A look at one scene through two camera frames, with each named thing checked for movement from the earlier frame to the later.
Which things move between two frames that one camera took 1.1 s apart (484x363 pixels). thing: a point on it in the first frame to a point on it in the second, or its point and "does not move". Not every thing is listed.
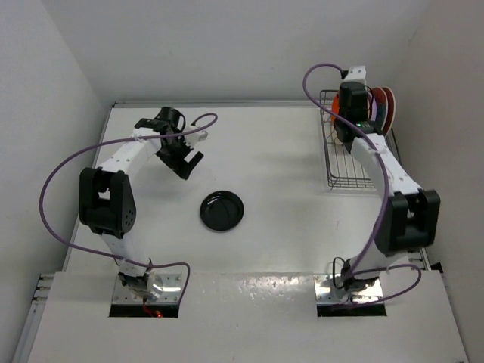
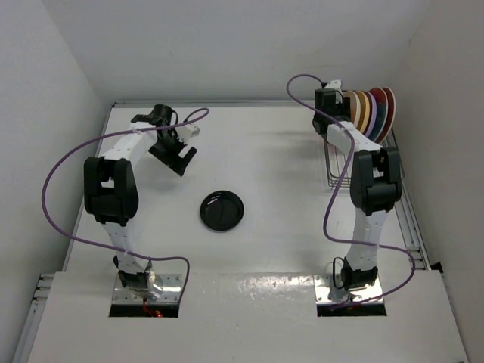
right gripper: x=367 y=103 to x=344 y=107
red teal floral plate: x=391 y=111 does not move
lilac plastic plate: x=373 y=110 does not move
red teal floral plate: x=381 y=97 does not move
